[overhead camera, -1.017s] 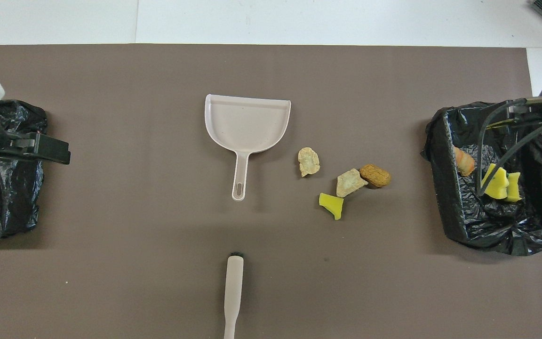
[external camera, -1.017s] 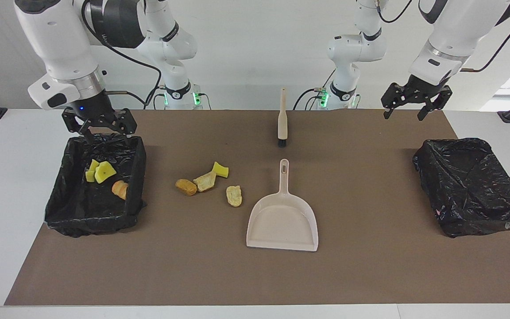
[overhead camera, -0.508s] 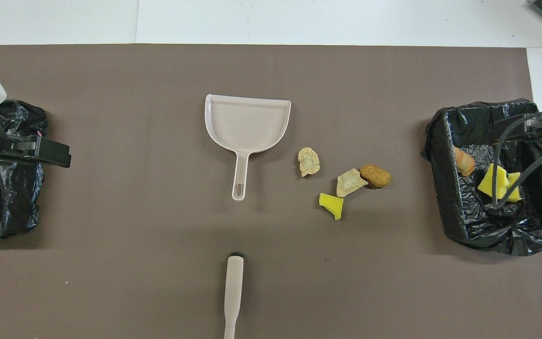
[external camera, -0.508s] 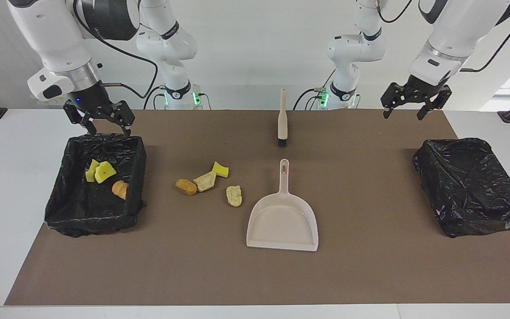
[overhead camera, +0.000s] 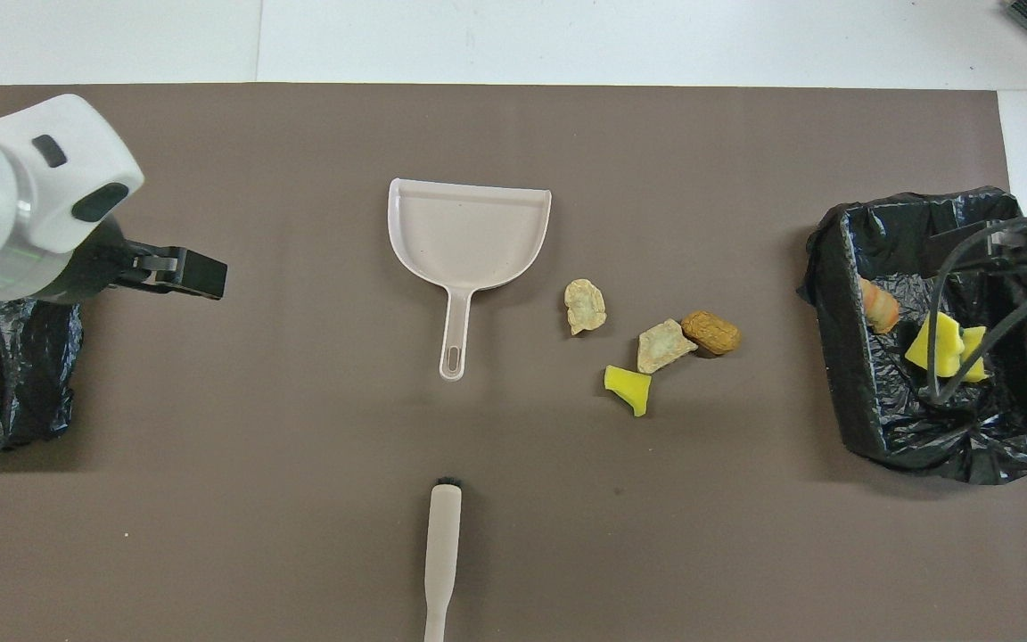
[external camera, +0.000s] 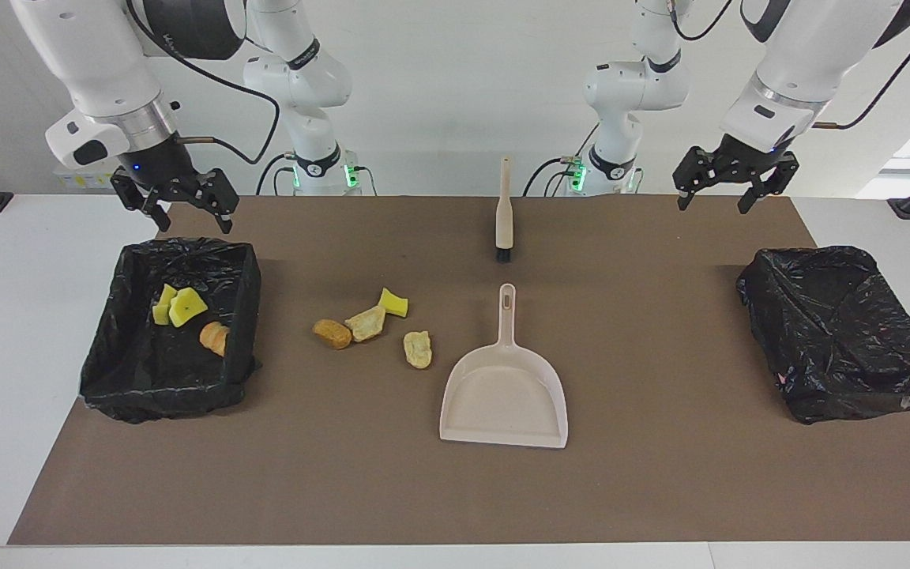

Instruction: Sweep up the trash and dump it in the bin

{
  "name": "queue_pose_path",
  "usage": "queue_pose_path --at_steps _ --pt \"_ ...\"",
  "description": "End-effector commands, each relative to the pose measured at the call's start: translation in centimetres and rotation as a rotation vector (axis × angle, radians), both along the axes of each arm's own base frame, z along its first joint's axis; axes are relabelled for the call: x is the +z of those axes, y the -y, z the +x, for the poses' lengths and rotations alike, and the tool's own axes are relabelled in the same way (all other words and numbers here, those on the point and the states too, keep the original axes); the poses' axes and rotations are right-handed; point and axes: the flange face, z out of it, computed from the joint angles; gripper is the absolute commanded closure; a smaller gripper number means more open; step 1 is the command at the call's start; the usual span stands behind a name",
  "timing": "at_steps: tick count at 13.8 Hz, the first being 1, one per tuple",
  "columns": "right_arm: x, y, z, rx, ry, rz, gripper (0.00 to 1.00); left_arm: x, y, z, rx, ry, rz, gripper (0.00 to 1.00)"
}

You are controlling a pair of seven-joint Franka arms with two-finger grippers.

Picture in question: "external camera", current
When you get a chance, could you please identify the open bin with black bag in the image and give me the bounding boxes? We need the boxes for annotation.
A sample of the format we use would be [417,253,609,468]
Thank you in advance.
[78,237,264,424]

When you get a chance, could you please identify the beige plastic dustpan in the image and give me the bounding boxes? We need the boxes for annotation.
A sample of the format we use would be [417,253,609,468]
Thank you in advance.
[438,283,570,450]

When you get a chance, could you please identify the white box with yellow labels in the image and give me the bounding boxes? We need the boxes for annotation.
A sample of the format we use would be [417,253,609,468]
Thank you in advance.
[54,166,140,190]

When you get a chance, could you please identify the bin wrapped in black bag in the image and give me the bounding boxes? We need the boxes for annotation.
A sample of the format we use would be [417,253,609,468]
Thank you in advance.
[735,245,910,425]

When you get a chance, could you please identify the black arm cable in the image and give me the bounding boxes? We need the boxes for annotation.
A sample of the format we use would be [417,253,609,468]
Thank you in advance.
[664,0,910,130]
[125,0,280,194]

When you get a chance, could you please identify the beige hand brush black bristles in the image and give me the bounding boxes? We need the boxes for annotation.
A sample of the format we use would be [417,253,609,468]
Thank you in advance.
[494,156,516,264]

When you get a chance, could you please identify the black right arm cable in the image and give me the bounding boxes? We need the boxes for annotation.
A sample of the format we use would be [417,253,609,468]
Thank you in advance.
[125,0,280,194]

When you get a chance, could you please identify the yellowish beige bread chunk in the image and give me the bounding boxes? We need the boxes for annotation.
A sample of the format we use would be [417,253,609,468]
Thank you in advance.
[403,330,433,370]

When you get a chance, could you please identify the yellow and green sponge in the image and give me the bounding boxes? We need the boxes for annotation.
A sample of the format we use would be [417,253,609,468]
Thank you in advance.
[168,287,209,329]

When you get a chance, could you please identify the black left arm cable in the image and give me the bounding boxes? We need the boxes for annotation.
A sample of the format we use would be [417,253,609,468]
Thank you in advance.
[664,0,910,130]

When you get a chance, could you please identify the notched yellow sponge piece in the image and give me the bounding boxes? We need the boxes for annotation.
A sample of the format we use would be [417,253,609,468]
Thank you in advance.
[152,284,179,326]

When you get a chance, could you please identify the pale beige bread chunk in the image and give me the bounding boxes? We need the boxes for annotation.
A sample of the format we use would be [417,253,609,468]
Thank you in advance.
[344,304,387,343]

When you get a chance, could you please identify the black base cable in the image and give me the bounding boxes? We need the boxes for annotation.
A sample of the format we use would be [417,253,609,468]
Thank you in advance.
[522,122,602,197]

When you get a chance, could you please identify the brown bread roll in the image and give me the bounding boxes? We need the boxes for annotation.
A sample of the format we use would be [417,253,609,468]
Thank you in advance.
[313,318,353,350]

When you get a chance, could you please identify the brown table mat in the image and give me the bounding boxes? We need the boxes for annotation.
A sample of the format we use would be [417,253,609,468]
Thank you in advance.
[7,195,910,546]

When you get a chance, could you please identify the beige orange bread chunk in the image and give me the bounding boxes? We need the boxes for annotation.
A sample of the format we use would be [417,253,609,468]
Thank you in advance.
[199,320,230,358]

